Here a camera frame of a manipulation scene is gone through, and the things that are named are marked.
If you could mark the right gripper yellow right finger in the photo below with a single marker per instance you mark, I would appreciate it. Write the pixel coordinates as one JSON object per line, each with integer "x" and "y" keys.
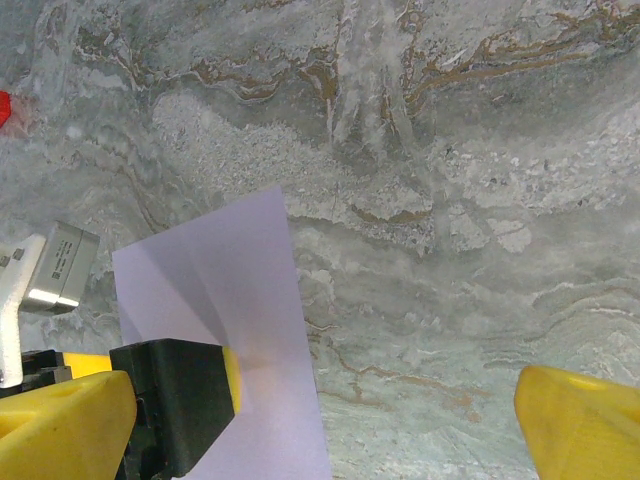
{"x": 585, "y": 430}

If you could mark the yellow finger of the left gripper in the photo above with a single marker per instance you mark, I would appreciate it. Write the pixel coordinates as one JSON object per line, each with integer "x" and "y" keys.
{"x": 180, "y": 400}

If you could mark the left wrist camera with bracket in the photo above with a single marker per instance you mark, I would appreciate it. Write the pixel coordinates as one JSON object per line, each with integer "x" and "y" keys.
{"x": 65, "y": 265}

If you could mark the small red block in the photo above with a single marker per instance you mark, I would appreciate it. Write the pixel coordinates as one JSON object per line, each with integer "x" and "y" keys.
{"x": 4, "y": 107}

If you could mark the lavender square paper sheet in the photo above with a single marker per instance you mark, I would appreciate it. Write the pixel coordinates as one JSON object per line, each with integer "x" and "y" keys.
{"x": 260, "y": 300}

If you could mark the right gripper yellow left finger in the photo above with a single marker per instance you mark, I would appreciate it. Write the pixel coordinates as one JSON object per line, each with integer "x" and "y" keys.
{"x": 60, "y": 430}

